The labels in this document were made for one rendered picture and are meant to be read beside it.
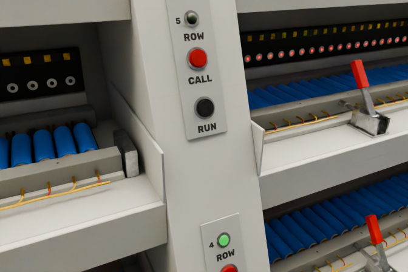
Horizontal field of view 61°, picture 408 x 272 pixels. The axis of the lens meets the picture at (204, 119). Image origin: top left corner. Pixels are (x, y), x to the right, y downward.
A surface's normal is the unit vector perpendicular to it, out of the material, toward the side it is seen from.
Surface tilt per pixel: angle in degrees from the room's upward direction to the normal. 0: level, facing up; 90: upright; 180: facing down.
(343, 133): 21
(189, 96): 90
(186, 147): 90
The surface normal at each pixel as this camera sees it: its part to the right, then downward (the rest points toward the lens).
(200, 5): 0.41, 0.04
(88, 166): 0.44, 0.39
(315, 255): 0.01, -0.90
